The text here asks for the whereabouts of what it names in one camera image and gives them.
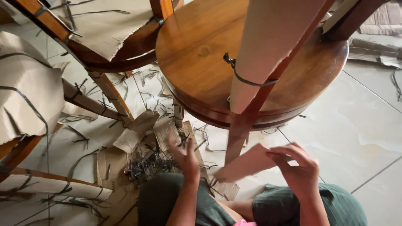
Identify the person's right hand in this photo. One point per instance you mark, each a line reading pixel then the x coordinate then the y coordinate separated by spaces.
pixel 300 172

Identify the person's left hand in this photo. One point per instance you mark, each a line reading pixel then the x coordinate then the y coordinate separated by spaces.
pixel 187 161

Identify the person's left fingers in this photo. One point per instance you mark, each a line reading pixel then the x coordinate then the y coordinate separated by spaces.
pixel 180 146

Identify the person's right fingers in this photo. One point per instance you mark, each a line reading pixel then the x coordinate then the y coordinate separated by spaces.
pixel 282 156

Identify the torn brown cardboard piece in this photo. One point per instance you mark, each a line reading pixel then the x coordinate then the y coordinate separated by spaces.
pixel 248 164

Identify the folded cardboard scrap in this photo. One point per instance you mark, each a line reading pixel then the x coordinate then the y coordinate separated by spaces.
pixel 135 133

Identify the small corrugated cardboard scrap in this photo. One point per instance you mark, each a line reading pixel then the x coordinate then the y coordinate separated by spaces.
pixel 227 190

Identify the flat cardboard sheet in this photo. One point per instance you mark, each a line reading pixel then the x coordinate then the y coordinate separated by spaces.
pixel 114 179

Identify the pink cloth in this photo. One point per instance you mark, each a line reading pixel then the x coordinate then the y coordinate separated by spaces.
pixel 245 223

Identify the round wooden stool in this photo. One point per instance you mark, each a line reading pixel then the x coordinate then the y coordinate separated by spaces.
pixel 201 56

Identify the wooden stool with cardboard sheet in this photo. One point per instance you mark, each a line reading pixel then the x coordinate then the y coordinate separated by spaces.
pixel 125 56

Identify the cardboard wrap on stool leg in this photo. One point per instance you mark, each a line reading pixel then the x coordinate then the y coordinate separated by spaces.
pixel 267 44

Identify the heap of corrugated cardboard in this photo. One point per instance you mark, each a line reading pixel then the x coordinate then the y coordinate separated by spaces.
pixel 377 34

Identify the cardboard-wrapped wooden stool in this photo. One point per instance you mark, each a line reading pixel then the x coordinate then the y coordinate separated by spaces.
pixel 25 94

